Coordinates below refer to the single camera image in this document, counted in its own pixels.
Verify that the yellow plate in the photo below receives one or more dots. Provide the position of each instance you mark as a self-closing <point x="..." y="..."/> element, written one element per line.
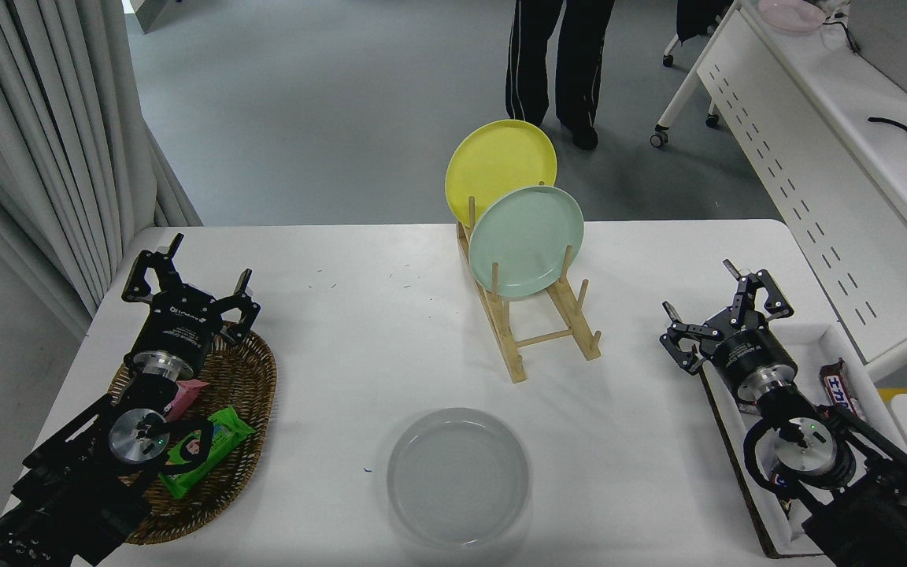
<point x="493" y="157"/>

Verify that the white tray with brown edge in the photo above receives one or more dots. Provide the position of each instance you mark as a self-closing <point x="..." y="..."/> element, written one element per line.
<point x="729" y="433"/>

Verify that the wooden plate rack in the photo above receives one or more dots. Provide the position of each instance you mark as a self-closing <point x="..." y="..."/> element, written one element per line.
<point x="501" y="331"/>

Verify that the pale grey curtain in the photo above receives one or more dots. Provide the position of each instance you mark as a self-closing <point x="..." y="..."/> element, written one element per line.
<point x="44" y="142"/>

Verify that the pale green plate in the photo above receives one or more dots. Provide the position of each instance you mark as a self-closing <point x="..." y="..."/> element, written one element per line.
<point x="524" y="236"/>

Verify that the pink plate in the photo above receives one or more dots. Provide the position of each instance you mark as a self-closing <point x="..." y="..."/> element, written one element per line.
<point x="792" y="14"/>

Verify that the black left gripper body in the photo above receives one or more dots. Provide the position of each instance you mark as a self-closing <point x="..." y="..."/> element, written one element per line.
<point x="182" y="323"/>

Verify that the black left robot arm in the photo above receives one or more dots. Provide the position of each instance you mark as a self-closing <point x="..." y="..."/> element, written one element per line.
<point x="68" y="488"/>

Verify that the grey plate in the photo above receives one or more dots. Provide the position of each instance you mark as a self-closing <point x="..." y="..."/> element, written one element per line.
<point x="453" y="480"/>

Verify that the pink snack packet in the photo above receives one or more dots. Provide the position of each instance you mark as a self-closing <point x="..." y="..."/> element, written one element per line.
<point x="187" y="394"/>

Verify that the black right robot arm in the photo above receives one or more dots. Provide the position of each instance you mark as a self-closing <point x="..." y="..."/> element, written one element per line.
<point x="871" y="512"/>

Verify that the grey laptop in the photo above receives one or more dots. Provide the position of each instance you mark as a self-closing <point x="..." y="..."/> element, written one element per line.
<point x="898" y="39"/>

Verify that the brown wicker basket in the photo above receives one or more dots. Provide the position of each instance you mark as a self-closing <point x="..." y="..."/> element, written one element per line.
<point x="245" y="378"/>

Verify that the white desk with slotted panel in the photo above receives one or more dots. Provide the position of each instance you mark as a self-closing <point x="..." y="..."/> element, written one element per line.
<point x="816" y="197"/>

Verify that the person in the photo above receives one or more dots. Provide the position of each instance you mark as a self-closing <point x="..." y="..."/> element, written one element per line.
<point x="579" y="63"/>

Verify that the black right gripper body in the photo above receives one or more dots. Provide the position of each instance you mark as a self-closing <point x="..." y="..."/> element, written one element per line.
<point x="749" y="358"/>

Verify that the green snack packet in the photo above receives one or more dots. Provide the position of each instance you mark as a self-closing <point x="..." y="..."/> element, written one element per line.
<point x="221" y="441"/>

